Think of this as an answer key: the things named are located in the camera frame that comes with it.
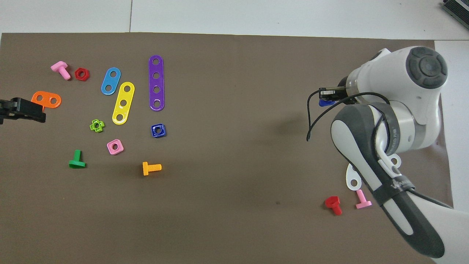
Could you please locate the pink plastic toy bolt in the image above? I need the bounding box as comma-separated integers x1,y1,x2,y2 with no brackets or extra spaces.
355,189,372,209
51,61,71,80

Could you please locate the white curved perforated plate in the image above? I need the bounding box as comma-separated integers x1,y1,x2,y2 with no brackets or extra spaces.
346,154,402,191

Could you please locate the orange plastic toy bolt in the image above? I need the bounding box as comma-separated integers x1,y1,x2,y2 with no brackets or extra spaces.
142,161,162,176

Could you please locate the dark striped box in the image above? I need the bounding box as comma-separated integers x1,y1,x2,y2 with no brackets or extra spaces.
441,0,469,21

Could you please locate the purple four-hole plate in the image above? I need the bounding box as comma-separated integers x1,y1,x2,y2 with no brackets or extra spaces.
148,55,165,111

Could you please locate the yellow three-hole plate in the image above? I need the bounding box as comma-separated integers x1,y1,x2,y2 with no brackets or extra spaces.
112,81,135,125

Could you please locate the pink square toy nut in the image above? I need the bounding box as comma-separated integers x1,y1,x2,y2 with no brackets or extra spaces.
107,139,124,155

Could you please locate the brown table mat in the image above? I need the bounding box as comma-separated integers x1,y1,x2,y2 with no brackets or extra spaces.
0,32,461,264

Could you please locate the red plastic toy bolt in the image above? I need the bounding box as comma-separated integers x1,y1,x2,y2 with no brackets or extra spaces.
325,196,343,216

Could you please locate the green plastic toy bolt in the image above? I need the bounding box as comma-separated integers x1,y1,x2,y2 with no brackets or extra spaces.
69,150,86,169

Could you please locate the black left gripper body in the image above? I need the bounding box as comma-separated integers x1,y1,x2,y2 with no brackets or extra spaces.
0,97,47,125

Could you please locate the blue two-hole plate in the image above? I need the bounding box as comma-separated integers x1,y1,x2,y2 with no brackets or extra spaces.
101,67,121,96

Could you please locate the orange heart-shaped plate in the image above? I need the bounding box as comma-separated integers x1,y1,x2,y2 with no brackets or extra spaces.
31,91,62,111

